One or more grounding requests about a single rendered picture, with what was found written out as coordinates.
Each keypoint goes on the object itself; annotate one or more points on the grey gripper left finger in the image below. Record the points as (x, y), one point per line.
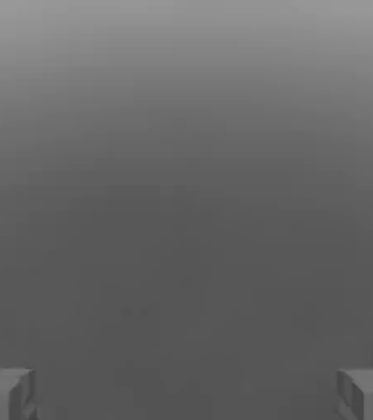
(4, 395)

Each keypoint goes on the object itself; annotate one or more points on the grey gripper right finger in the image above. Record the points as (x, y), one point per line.
(368, 395)

